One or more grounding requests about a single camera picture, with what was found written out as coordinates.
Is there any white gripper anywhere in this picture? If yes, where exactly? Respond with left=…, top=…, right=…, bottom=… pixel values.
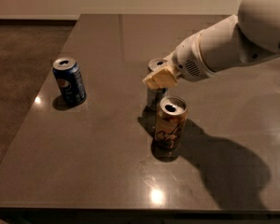
left=143, top=32, right=215, bottom=90

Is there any silver blue redbull can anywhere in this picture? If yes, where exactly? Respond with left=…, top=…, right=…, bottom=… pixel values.
left=147, top=58, right=167, bottom=111

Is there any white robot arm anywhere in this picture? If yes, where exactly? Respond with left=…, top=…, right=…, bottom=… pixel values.
left=143, top=0, right=280, bottom=90

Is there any blue pepsi can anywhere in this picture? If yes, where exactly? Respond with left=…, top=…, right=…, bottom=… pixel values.
left=52, top=57, right=87, bottom=105

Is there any orange la croix can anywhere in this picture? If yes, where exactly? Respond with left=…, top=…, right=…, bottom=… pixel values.
left=154, top=96, right=188, bottom=149

